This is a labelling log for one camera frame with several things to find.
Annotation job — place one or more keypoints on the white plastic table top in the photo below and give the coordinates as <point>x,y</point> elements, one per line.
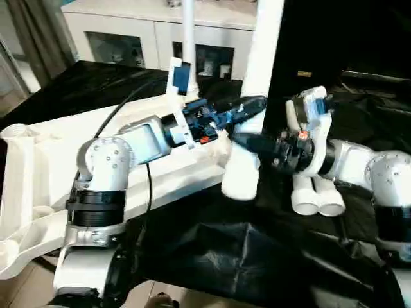
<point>58,167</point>

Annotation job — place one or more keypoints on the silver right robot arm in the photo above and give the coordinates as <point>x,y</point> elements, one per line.
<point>379,173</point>

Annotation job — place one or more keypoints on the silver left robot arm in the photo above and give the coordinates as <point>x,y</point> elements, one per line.
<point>106,167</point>

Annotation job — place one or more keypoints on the gold label plate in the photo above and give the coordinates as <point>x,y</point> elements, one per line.
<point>304,74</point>

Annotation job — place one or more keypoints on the black mat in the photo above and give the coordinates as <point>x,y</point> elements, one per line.
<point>257,250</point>

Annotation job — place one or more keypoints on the white cabinet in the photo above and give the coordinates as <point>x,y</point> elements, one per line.
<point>141,25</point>

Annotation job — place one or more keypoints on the grey curtain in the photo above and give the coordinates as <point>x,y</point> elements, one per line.
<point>42,35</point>

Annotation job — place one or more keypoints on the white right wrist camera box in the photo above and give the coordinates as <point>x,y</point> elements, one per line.
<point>311,109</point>

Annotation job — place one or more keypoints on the silver metal rail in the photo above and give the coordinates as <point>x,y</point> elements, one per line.
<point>379,76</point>

